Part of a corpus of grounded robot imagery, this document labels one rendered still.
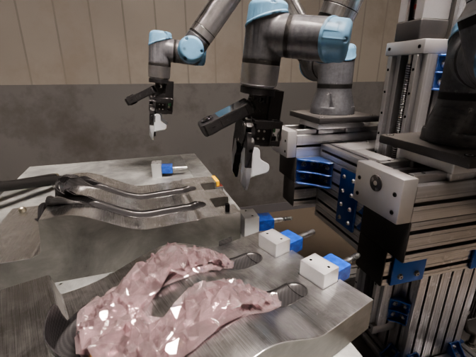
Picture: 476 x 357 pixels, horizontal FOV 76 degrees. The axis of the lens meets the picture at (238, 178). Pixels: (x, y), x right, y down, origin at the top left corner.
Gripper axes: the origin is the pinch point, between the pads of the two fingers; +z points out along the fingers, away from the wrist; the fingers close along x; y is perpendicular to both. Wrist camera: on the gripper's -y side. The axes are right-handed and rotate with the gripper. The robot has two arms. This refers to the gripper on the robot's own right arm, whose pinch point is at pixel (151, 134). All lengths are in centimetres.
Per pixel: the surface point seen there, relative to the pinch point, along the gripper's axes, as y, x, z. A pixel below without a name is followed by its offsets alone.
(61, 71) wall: -67, 110, -16
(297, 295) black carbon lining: 29, -80, 8
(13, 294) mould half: -9, -81, 6
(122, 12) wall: -30, 114, -56
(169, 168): 7.0, -3.6, 11.7
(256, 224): 29, -53, 9
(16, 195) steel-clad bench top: -40.2, -14.9, 20.0
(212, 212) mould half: 18, -56, 5
